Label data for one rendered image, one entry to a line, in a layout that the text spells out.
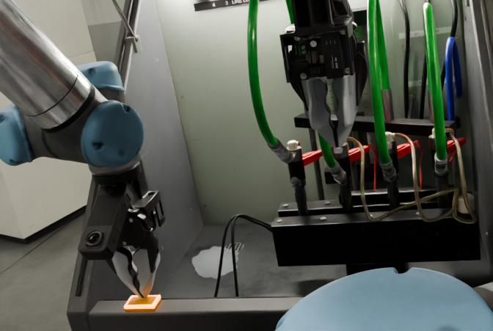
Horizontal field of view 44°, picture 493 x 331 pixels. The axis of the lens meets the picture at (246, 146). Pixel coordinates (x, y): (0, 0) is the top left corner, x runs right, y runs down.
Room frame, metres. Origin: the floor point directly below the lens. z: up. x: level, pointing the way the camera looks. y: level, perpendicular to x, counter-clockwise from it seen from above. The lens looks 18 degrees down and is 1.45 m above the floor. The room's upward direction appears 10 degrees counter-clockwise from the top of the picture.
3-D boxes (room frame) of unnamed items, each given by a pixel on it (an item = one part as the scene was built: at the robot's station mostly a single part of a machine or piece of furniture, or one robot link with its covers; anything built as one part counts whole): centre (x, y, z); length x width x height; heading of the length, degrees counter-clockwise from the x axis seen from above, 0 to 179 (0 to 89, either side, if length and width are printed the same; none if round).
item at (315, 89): (0.68, -0.09, 1.25); 0.06 x 0.03 x 0.09; 163
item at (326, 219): (0.98, -0.19, 0.91); 0.34 x 0.10 x 0.15; 73
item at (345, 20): (0.67, -0.10, 1.35); 0.09 x 0.08 x 0.12; 163
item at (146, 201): (0.87, 0.19, 1.11); 0.09 x 0.08 x 0.12; 163
